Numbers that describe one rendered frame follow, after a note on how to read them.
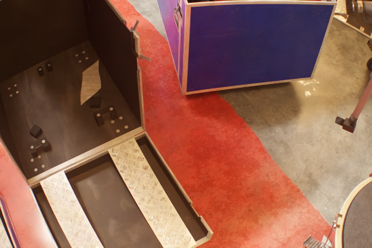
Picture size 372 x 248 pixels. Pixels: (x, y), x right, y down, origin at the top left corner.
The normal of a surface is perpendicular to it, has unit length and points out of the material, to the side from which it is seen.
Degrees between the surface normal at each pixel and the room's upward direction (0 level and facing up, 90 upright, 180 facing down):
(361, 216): 0
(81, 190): 2
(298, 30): 90
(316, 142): 0
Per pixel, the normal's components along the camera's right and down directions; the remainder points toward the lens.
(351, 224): 0.02, -0.58
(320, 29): 0.19, 0.80
